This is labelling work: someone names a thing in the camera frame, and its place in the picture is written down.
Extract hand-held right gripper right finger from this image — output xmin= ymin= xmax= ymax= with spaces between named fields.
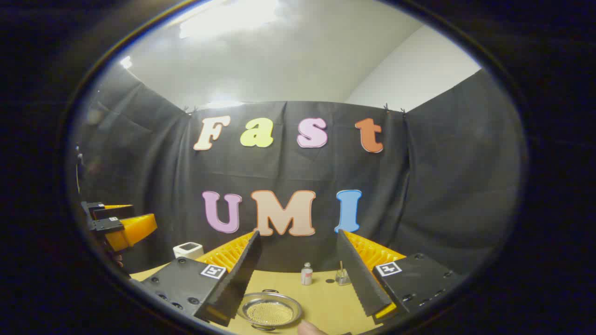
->
xmin=336 ymin=229 xmax=463 ymax=325

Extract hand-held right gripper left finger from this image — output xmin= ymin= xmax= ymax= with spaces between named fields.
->
xmin=140 ymin=230 xmax=262 ymax=327

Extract stainless steel pot black handles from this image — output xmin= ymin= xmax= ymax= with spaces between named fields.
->
xmin=237 ymin=288 xmax=304 ymax=332

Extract pile of soybeans in pot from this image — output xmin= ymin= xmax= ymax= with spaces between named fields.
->
xmin=246 ymin=301 xmax=294 ymax=326

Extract white toaster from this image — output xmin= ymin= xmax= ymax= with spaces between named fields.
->
xmin=173 ymin=241 xmax=204 ymax=260

